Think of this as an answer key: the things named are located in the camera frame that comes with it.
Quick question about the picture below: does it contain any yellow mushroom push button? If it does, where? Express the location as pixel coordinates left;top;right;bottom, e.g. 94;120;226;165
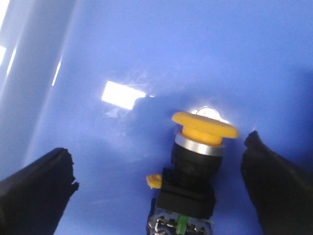
146;112;239;235

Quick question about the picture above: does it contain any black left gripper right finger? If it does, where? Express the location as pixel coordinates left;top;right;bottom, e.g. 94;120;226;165
241;131;313;235

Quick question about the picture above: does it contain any blue plastic bin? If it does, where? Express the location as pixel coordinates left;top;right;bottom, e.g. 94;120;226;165
0;0;313;235

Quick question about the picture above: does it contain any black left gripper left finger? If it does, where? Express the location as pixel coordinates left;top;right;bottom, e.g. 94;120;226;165
0;148;79;235

